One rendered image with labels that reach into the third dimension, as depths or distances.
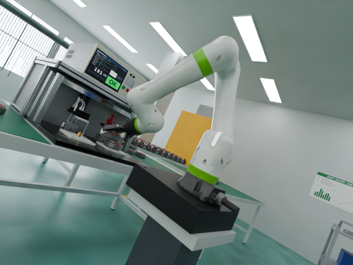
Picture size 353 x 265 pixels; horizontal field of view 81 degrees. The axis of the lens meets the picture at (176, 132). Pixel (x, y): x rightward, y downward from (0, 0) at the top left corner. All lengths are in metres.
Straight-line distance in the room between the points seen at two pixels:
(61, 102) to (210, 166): 1.04
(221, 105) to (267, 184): 5.19
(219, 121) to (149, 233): 0.54
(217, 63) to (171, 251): 0.71
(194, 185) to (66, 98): 1.02
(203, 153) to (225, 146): 0.08
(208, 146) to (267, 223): 5.35
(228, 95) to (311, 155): 5.21
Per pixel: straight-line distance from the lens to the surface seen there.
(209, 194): 0.75
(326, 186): 5.98
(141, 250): 0.87
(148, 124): 0.98
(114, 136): 1.24
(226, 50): 0.90
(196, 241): 0.66
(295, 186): 5.99
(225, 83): 1.02
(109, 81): 1.46
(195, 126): 5.02
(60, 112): 1.50
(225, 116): 0.97
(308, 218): 5.95
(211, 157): 0.77
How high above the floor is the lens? 0.94
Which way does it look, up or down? 4 degrees up
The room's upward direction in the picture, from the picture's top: 25 degrees clockwise
